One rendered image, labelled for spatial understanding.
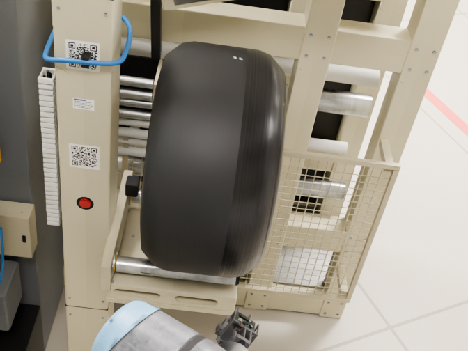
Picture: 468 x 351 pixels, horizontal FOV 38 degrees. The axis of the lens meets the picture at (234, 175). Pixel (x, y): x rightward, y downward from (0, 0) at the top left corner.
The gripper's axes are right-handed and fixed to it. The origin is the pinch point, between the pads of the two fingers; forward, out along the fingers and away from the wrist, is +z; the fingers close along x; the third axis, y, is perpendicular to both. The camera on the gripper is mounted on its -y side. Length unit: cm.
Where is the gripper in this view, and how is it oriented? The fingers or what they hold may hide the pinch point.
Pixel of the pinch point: (235, 320)
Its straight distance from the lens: 181.9
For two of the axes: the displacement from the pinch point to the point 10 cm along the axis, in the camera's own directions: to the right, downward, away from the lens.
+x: -8.3, -5.5, -0.8
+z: 1.0, -3.0, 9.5
